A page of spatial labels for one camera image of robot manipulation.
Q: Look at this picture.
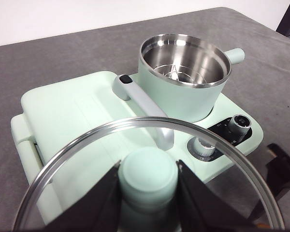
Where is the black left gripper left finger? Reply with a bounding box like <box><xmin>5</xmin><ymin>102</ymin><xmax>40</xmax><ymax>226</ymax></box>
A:
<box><xmin>44</xmin><ymin>160</ymin><xmax>123</xmax><ymax>230</ymax></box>

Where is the glass pot lid green knob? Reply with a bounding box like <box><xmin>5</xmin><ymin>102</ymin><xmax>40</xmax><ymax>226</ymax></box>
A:
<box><xmin>13</xmin><ymin>116</ymin><xmax>285</xmax><ymax>232</ymax></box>

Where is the mint green steamer pot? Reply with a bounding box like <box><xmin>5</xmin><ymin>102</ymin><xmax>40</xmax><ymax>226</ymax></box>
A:
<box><xmin>137</xmin><ymin>33</ymin><xmax>245</xmax><ymax>123</ymax></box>

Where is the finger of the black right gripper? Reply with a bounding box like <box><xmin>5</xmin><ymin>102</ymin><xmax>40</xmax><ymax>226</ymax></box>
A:
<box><xmin>250</xmin><ymin>143</ymin><xmax>290</xmax><ymax>223</ymax></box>

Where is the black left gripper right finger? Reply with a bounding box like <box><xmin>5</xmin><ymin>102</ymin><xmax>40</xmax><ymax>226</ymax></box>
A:
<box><xmin>176</xmin><ymin>159</ymin><xmax>263</xmax><ymax>231</ymax></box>

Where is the steel wire steamer rack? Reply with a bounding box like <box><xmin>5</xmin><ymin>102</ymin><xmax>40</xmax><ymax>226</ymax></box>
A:
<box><xmin>154</xmin><ymin>64</ymin><xmax>206</xmax><ymax>82</ymax></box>

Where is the silver griddle lid handle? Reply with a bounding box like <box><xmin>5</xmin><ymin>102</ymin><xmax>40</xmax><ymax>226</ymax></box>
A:
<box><xmin>113</xmin><ymin>74</ymin><xmax>174</xmax><ymax>150</ymax></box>

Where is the black control panel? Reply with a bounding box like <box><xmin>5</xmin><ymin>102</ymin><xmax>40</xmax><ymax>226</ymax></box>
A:
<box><xmin>187</xmin><ymin>116</ymin><xmax>253</xmax><ymax>162</ymax></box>

